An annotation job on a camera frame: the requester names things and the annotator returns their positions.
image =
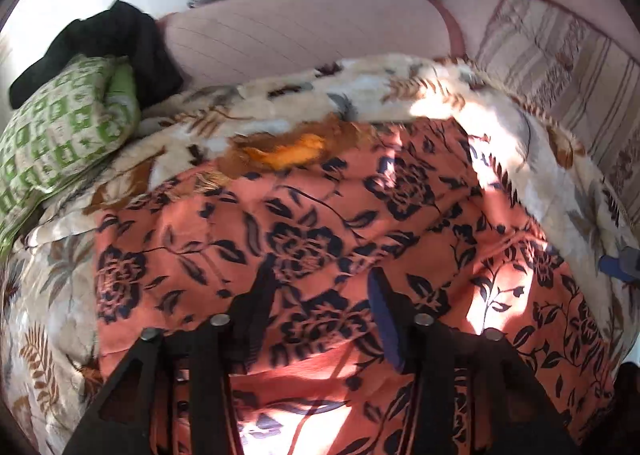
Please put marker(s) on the beige leaf-print blanket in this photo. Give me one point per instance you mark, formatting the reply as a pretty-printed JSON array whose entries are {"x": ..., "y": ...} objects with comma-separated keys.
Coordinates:
[{"x": 300, "y": 100}]

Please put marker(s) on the black cloth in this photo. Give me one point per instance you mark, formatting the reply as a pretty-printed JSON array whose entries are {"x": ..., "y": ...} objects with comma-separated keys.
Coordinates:
[{"x": 135, "y": 45}]

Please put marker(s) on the striped beige sofa cushion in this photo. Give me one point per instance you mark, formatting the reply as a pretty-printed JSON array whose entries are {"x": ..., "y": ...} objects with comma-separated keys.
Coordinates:
[{"x": 560, "y": 65}]

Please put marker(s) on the green patterned pillow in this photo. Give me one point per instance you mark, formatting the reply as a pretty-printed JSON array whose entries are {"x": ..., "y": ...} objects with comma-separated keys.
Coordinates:
[{"x": 60, "y": 135}]

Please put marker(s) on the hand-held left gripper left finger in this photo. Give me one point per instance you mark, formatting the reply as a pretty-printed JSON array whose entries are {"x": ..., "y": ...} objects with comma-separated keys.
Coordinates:
[{"x": 250, "y": 322}]

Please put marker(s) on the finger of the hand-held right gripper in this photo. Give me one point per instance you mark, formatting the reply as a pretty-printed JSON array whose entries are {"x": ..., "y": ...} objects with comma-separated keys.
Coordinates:
[{"x": 617, "y": 267}]

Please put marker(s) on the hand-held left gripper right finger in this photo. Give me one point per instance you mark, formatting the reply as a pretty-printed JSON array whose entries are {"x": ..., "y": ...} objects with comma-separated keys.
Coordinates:
[{"x": 387, "y": 315}]

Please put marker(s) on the orange floral garment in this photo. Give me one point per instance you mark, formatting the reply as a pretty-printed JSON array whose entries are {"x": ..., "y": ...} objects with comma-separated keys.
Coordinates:
[{"x": 320, "y": 215}]

